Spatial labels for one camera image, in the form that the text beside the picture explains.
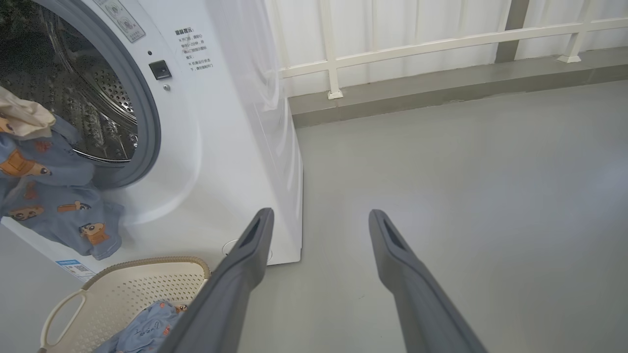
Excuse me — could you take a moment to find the round white filter cover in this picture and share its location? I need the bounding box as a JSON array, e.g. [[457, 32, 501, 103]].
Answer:
[[222, 239, 273, 263]]

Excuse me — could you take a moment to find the blue white energy label sticker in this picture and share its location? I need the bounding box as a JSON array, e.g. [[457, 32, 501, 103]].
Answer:
[[55, 259, 97, 282]]

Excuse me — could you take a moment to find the cream plain garment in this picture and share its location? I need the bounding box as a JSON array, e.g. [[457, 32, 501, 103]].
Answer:
[[0, 86, 57, 142]]

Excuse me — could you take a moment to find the perforated steel washer drum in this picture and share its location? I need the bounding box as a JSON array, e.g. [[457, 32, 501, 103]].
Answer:
[[0, 0, 139, 162]]

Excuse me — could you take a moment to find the cream perforated plastic laundry basket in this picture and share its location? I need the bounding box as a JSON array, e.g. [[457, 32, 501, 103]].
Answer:
[[38, 256, 212, 353]]

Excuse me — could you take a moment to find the grey warning label sticker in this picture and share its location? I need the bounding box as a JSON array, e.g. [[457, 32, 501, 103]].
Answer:
[[93, 0, 146, 44]]

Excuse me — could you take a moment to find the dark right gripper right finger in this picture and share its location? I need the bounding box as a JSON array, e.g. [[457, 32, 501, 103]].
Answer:
[[368, 209, 487, 353]]

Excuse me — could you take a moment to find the white front-load washing machine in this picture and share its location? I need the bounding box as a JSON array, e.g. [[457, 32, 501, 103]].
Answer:
[[0, 0, 303, 282]]

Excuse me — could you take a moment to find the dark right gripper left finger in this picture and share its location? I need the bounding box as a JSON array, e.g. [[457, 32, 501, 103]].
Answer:
[[157, 207, 275, 353]]

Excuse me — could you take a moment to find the grey rubber door gasket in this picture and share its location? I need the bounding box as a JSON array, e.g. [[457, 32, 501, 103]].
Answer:
[[34, 0, 162, 189]]

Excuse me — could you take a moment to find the blue cartoon print garment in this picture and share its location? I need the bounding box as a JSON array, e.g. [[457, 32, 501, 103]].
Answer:
[[96, 301, 189, 353], [0, 114, 125, 261]]

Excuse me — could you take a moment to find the white metal railing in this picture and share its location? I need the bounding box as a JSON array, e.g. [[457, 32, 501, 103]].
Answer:
[[267, 0, 628, 100]]

